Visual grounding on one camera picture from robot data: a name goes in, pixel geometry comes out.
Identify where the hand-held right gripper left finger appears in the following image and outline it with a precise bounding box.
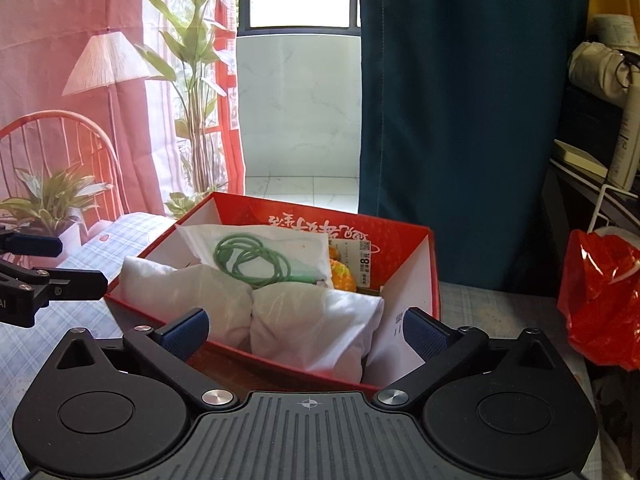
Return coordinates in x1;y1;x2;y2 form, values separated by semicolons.
50;308;240;413

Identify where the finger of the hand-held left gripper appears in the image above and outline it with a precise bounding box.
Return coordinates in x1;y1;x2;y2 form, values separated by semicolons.
0;259;109;306
0;227;64;259

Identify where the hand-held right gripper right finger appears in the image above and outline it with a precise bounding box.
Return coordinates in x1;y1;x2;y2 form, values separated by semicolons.
372;307;571;413

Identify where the white cloth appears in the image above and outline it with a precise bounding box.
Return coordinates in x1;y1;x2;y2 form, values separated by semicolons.
121;256;256;348

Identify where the red cardboard box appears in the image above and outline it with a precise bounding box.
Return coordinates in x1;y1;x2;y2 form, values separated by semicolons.
104;191;442;393

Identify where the orange printed packet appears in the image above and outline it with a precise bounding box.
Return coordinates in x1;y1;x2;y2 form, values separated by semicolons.
327;240;359;293

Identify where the white packet with green cable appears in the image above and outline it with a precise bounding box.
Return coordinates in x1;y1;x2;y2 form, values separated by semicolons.
175;223;335;291

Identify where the red printed curtain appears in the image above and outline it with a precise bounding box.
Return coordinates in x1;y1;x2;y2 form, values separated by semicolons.
0;0;246;261

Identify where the red plastic bag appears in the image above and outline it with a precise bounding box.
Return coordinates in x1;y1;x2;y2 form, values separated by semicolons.
556;229;640;372

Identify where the teal curtain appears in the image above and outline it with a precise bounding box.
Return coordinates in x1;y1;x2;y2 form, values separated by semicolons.
356;0;591;292

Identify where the beige notepad stack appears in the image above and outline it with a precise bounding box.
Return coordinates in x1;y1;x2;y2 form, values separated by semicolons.
552;140;608;179

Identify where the white bottle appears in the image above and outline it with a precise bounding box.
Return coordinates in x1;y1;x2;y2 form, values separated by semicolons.
606;82;640;191

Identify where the beige cloth bag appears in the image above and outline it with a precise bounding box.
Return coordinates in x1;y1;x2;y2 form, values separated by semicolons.
567;40;640;108

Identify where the white printed container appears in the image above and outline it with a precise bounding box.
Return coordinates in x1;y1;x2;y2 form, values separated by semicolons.
592;14;640;52

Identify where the white wire rack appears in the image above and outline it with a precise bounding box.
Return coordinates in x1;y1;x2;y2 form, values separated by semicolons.
550;157;640;236

